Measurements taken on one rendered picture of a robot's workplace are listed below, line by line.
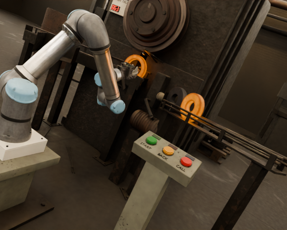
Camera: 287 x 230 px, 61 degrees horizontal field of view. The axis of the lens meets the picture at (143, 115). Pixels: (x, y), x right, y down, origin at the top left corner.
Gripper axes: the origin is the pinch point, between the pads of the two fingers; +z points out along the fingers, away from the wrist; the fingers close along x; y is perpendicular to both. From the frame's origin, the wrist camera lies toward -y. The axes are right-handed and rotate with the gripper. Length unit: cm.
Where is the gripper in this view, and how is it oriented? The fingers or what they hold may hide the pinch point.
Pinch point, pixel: (136, 72)
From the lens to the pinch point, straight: 159.5
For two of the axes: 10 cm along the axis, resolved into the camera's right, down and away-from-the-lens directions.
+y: 2.6, -8.3, -5.0
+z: 5.5, -3.0, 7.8
